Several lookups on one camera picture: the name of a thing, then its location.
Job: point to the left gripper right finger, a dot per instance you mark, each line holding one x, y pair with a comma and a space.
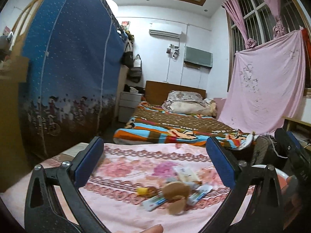
254, 202

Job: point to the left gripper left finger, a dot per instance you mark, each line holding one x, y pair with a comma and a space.
53, 201

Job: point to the cream snack packet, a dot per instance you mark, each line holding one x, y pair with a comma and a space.
185, 174

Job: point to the round brown biscuit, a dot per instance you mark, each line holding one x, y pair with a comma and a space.
174, 189

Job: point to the yellow small wrapper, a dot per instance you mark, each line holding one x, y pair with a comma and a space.
142, 191

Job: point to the white blue sachet wrapper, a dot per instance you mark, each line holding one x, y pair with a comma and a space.
154, 202

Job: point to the right hand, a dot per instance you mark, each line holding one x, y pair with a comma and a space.
290, 194

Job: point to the left hand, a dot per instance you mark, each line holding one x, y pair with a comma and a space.
154, 229

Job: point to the red white plastic bin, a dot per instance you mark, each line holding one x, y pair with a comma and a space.
283, 178

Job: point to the wooden desk shelf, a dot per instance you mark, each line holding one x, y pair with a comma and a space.
301, 130

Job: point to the black checkered suitcase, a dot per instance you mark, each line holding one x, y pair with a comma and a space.
268, 151

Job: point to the tissue box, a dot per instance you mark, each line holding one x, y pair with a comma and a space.
70, 153

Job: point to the pink hanging sheet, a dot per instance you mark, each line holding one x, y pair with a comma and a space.
267, 84

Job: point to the pink floral bedspread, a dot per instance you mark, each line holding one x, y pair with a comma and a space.
111, 194

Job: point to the cream pillow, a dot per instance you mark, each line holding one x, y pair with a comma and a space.
208, 108

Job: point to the red hanging cloth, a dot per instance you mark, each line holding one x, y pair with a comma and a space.
307, 43

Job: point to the colourful cartoon blanket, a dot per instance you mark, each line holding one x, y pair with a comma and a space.
151, 124

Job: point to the white nightstand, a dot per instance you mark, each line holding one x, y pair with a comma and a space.
127, 104

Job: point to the wooden side cabinet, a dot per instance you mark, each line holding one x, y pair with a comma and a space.
14, 164

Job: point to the floral pillow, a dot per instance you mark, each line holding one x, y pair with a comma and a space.
185, 97

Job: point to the wooden headboard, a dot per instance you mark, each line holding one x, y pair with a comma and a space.
157, 92

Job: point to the grey white handbag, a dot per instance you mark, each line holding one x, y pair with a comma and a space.
135, 72

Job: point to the blue fabric wardrobe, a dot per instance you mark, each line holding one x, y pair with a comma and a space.
74, 48

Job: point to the black handbag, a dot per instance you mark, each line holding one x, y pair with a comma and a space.
127, 57

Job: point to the pink curtain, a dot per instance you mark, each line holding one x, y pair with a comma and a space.
232, 7

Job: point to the white air conditioner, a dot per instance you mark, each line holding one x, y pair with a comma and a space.
166, 30

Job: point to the green wall panel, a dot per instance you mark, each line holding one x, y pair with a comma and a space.
198, 57

